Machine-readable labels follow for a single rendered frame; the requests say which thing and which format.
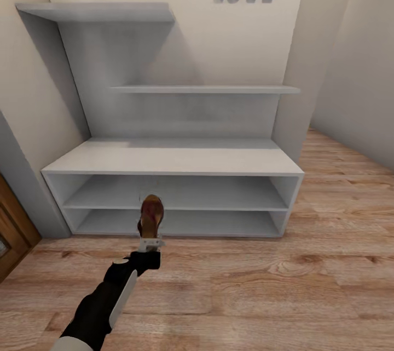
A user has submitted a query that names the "sandal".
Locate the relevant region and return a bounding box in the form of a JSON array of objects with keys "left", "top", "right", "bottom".
[{"left": 137, "top": 195, "right": 164, "bottom": 252}]

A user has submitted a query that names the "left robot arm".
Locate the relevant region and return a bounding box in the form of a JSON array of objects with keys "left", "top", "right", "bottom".
[{"left": 50, "top": 238, "right": 165, "bottom": 351}]

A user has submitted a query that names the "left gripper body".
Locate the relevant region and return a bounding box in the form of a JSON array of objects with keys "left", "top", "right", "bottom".
[{"left": 130, "top": 251, "right": 160, "bottom": 275}]

